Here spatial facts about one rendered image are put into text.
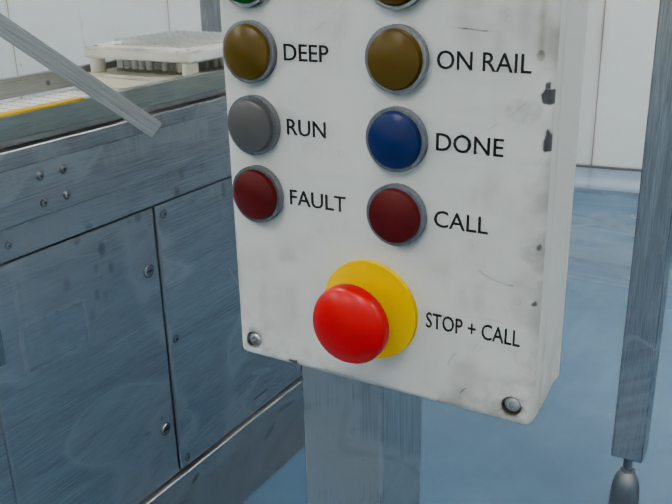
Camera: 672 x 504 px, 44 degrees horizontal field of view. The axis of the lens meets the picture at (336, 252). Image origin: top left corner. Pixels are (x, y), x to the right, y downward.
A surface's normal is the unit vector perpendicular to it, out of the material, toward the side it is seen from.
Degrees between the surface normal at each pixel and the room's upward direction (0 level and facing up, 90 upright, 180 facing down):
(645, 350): 90
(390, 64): 93
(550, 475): 0
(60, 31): 90
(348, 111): 90
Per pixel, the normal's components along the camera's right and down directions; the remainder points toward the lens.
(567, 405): -0.02, -0.94
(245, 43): -0.48, 0.26
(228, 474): 0.86, 0.15
